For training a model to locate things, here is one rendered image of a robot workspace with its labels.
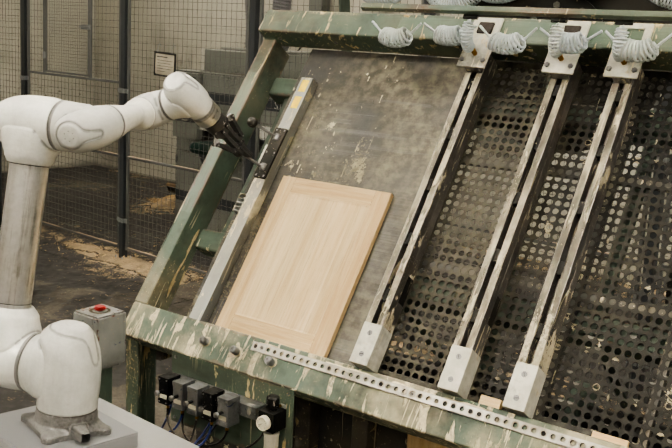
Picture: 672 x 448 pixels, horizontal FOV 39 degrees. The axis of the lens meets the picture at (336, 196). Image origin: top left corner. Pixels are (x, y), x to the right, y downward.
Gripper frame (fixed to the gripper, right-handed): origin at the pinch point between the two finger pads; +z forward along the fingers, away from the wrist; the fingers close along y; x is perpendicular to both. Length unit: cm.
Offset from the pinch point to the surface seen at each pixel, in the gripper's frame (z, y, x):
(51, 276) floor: 231, -13, 337
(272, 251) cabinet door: 14.1, -28.0, -17.9
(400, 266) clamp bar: 8, -26, -69
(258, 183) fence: 11.7, -6.0, -1.9
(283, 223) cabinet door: 14.1, -17.7, -17.3
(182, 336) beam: 11, -64, -1
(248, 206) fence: 11.7, -15.0, -2.2
